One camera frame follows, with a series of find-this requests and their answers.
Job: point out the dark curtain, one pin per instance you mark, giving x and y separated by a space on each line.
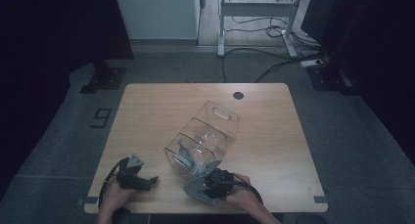
39 54
385 54

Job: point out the white power strip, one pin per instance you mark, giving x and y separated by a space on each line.
311 63

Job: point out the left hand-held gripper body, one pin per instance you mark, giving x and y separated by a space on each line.
129 178

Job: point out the person's right hand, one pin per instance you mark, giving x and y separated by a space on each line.
244 194

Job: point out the clear acrylic divided organizer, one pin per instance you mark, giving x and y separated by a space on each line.
208 132

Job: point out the black stand base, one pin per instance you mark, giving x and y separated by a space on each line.
106 79
329 80

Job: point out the person's left hand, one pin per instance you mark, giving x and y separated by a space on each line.
114 201

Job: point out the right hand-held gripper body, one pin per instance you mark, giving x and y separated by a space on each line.
218 185

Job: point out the black table grommet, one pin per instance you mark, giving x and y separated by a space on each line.
238 95

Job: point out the white desk frame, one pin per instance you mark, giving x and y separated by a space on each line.
257 9

